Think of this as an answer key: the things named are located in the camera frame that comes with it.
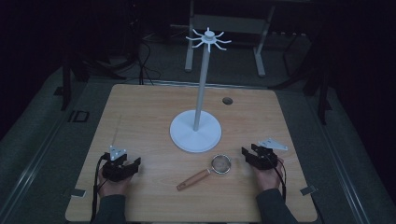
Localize white metal table frame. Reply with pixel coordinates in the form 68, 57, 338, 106
184, 0, 276, 78

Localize person's left hand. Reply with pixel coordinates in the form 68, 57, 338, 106
97, 169, 134, 198

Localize black floor cables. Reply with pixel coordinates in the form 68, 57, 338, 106
135, 18, 163, 86

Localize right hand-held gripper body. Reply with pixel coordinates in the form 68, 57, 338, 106
248, 137, 290, 171

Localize black metal stand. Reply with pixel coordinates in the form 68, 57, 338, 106
53, 46, 127, 112
268, 31, 332, 126

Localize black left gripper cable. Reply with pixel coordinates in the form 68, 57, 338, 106
90, 153, 108, 224

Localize grey tape strip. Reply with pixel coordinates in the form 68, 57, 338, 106
70, 188, 88, 199
299, 185, 318, 197

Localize white hook stand rack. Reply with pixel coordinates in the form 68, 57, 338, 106
169, 26, 233, 154

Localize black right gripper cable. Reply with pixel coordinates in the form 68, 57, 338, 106
266, 155, 288, 203

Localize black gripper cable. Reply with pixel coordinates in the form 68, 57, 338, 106
266, 155, 288, 203
90, 153, 108, 224

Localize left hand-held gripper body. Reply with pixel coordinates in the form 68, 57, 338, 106
102, 145, 135, 183

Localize wooden handled mesh strainer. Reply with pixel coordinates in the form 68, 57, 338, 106
176, 153, 233, 192

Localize person's right hand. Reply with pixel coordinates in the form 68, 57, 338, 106
253, 158, 285, 192

